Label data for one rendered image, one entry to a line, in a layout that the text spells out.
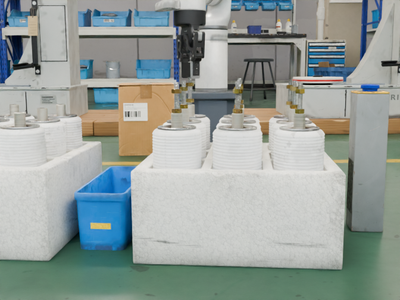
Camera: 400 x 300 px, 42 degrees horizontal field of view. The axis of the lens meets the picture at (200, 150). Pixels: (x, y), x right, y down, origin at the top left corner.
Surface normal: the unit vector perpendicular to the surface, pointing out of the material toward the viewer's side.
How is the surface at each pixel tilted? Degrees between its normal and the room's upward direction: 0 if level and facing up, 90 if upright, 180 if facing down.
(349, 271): 0
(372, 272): 0
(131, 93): 90
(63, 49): 90
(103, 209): 92
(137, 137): 89
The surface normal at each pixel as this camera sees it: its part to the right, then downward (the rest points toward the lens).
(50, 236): 1.00, 0.01
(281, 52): 0.03, 0.15
